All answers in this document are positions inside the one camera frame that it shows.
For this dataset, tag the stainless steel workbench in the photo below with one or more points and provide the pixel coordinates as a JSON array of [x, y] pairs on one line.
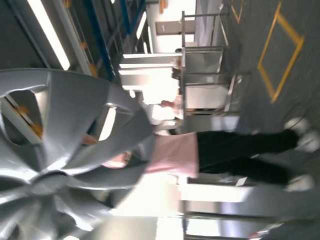
[[250, 215]]

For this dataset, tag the standing person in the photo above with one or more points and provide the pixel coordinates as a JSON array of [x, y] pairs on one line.
[[175, 152]]

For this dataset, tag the stainless steel bench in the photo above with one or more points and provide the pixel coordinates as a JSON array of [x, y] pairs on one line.
[[204, 96]]

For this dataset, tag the long ceiling light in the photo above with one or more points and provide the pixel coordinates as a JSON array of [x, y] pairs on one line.
[[50, 36], [141, 24]]

